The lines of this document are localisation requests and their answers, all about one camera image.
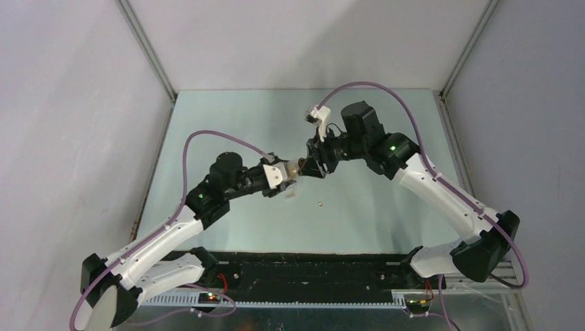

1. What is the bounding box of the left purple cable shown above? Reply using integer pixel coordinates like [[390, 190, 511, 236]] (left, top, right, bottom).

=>
[[69, 130, 275, 331]]

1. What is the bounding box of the left circuit board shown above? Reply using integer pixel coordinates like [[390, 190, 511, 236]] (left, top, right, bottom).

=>
[[197, 292, 223, 306]]

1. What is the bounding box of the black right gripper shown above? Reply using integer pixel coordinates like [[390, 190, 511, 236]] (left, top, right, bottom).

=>
[[297, 125, 366, 180]]

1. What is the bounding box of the circuit board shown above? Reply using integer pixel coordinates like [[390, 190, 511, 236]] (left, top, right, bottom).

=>
[[197, 292, 223, 306], [405, 299, 433, 315]]

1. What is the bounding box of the aluminium right frame post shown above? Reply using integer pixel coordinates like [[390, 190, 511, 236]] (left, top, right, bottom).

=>
[[439, 0, 502, 103]]

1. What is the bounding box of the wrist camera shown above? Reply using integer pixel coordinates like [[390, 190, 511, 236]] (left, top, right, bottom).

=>
[[262, 161, 289, 188], [305, 105, 331, 142]]

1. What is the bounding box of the white slotted cable duct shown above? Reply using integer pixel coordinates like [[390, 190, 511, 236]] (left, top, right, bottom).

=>
[[141, 291, 406, 309]]

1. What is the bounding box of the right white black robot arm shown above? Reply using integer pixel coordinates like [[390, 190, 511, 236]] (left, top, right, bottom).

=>
[[299, 101, 519, 288]]

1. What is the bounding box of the clear three-cell pill organizer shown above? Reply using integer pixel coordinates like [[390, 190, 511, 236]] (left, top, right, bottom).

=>
[[284, 182, 298, 199]]

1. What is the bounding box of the aluminium left frame post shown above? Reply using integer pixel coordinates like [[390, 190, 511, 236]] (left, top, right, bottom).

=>
[[115, 0, 178, 103]]

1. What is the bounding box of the aluminium frame post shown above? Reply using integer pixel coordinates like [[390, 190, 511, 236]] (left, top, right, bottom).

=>
[[439, 0, 502, 103], [115, 0, 178, 103]]

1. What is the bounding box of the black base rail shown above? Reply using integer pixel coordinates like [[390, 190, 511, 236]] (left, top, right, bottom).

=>
[[169, 248, 497, 305]]

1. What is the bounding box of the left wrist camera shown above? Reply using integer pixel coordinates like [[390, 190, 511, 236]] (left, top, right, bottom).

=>
[[262, 161, 289, 188]]

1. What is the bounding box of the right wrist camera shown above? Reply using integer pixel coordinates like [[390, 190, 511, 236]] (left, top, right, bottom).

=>
[[305, 105, 331, 142]]

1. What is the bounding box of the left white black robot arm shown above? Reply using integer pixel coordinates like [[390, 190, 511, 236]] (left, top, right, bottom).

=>
[[81, 152, 304, 330]]

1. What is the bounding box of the right circuit board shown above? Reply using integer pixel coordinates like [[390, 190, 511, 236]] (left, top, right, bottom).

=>
[[405, 299, 433, 315]]

